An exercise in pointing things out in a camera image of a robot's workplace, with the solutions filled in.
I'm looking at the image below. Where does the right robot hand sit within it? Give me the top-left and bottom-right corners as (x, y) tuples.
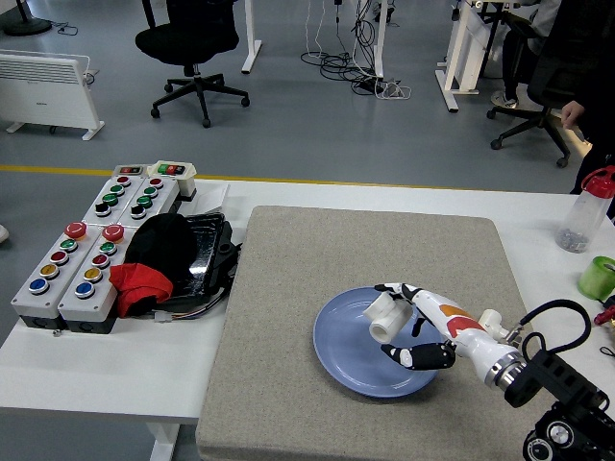
(374, 281), (511, 384)

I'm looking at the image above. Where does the white pipe tee metal nut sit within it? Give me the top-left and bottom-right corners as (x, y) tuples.
(478, 309), (524, 345)

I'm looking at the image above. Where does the plain white pipe tee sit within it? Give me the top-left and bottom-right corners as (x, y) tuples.
(362, 292), (414, 345)

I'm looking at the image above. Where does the blue plate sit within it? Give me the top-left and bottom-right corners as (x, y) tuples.
(312, 286), (446, 399)

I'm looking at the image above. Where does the green tape roll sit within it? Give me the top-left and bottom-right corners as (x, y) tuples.
(578, 255), (615, 300)

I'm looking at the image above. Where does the grey-brown mat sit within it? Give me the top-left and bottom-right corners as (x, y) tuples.
(195, 205), (580, 461)

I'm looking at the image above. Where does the clear bottle red lid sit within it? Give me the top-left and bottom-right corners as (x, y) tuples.
(556, 165), (615, 254)

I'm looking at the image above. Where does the black swivel chair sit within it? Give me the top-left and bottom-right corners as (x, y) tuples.
(485, 21), (593, 169)

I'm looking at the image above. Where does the person's hand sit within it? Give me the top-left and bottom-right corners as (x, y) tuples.
(560, 100), (585, 130)

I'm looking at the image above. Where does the black plastic tray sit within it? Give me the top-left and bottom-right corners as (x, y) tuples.
(157, 212), (244, 309)

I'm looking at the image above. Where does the white paper sheet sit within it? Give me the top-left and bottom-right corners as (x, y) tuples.
(188, 183), (232, 215)

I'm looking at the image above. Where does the seated person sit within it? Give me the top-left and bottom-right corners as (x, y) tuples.
(490, 0), (563, 109)

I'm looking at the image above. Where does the white desk leg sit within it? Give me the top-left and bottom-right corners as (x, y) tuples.
(372, 0), (389, 80)
(240, 0), (263, 76)

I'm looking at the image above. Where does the black cloth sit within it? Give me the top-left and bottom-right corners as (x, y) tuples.
(124, 213), (201, 290)

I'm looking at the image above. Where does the red cloth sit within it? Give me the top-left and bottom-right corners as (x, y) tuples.
(109, 262), (175, 319)

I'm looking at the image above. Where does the white table leg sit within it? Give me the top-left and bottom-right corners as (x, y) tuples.
(145, 422), (182, 461)

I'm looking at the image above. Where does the four-button control box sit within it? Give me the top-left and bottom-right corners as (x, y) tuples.
(82, 174), (145, 228)
(114, 176), (181, 230)

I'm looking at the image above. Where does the five-button control box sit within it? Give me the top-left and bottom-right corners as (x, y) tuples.
(11, 221), (90, 330)
(57, 224), (127, 334)

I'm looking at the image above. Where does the black office chair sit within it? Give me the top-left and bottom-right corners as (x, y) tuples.
(135, 0), (251, 129)

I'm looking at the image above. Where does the white panel heater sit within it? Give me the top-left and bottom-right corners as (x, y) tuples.
(0, 50), (106, 142)

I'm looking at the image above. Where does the black stand base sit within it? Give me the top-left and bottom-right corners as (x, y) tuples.
(3, 0), (53, 36)

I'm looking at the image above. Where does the coloured wire bundle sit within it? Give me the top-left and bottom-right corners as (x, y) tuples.
(143, 291), (228, 325)

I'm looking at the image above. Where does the white desk frame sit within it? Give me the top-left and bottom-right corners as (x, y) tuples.
(434, 0), (510, 115)

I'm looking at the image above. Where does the floor cable tangle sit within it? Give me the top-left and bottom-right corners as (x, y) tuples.
(300, 0), (414, 102)

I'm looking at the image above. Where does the cream green-red switch box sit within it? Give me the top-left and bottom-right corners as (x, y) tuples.
(145, 159), (199, 201)

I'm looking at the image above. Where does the small grey rocker switch box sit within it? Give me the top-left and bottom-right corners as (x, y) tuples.
(112, 164), (151, 179)

